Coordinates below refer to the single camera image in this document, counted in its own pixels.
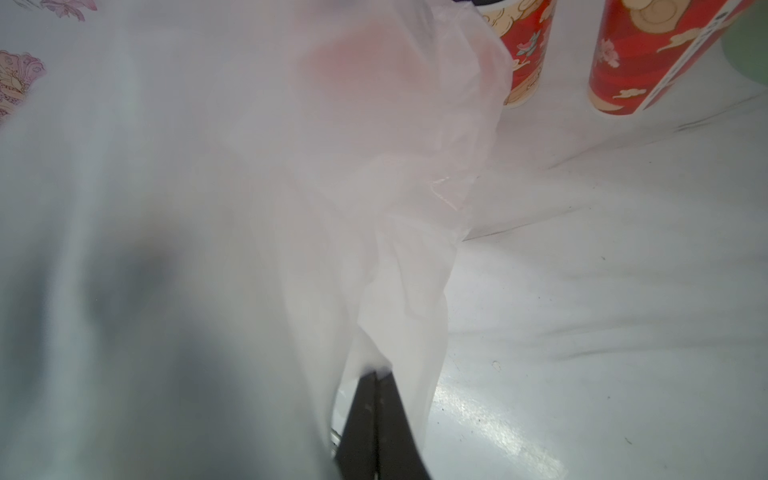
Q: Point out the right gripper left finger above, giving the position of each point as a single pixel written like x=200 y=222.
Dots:
x=357 y=452

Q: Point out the green straw holder cup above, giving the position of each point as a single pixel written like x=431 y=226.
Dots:
x=745 y=43

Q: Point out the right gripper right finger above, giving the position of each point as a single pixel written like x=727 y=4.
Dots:
x=398 y=457

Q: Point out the red cup white lid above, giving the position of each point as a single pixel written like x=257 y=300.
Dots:
x=643 y=47

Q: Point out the red cup black lid right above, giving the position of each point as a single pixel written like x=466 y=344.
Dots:
x=524 y=27

